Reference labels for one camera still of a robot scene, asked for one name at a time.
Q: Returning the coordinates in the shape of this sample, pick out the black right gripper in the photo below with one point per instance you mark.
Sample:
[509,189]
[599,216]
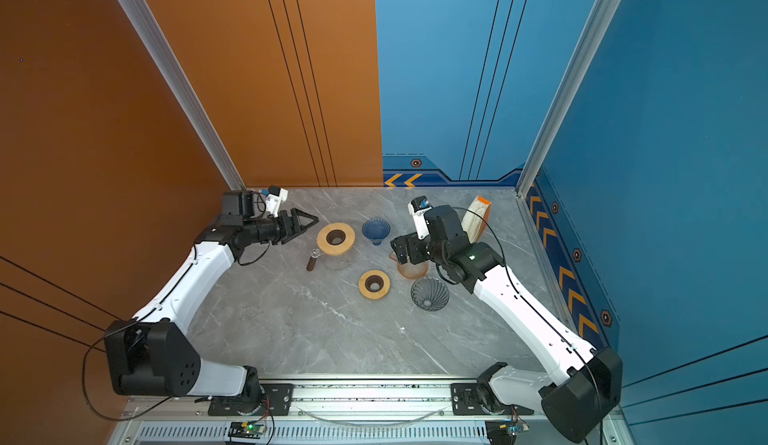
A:
[412,242]

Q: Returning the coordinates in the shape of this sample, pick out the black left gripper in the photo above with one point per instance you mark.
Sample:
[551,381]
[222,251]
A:
[297,227]

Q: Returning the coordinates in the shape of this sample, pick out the wooden dripper ring stand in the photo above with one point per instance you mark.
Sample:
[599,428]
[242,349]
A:
[336,239]

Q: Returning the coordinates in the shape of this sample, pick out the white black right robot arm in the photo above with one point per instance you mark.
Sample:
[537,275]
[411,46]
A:
[580,384]

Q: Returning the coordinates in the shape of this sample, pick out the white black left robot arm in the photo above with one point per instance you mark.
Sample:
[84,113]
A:
[150,354]

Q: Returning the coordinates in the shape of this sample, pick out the blue glass ribbed dripper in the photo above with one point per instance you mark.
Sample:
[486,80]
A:
[376,230]

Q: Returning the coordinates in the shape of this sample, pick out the orange coffee filter box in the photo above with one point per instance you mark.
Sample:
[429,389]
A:
[482,211]

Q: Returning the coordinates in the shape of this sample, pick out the orange glass pitcher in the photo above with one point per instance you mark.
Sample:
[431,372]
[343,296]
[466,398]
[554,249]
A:
[409,270]

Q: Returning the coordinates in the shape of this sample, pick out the green circuit board right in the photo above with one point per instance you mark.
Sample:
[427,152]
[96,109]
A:
[504,432]

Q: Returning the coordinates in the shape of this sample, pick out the green circuit board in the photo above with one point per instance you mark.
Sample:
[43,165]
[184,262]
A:
[246,431]
[504,432]

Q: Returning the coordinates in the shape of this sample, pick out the green circuit board left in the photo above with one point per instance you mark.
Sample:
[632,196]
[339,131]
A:
[246,431]

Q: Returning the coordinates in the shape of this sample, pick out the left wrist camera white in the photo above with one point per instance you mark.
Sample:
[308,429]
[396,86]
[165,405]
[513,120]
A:
[273,198]

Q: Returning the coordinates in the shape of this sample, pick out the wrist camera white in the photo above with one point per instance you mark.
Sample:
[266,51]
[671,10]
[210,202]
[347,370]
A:
[273,198]
[417,208]

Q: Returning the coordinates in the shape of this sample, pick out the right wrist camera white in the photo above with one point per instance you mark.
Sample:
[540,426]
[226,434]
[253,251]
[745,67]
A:
[417,208]

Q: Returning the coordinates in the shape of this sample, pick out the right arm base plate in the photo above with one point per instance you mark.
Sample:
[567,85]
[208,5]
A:
[466,400]

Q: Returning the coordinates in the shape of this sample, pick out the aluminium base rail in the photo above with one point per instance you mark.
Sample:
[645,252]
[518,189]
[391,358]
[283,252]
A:
[332,410]

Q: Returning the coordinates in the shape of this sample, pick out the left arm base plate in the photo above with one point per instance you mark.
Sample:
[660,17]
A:
[274,399]

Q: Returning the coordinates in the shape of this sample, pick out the aluminium corner post left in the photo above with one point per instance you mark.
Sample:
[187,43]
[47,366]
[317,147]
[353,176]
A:
[154,40]

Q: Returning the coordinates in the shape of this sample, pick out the aluminium corner post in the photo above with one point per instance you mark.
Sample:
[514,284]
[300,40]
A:
[593,32]
[154,40]

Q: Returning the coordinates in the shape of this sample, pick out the aluminium corner post right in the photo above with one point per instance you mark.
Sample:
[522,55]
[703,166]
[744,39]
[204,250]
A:
[593,32]

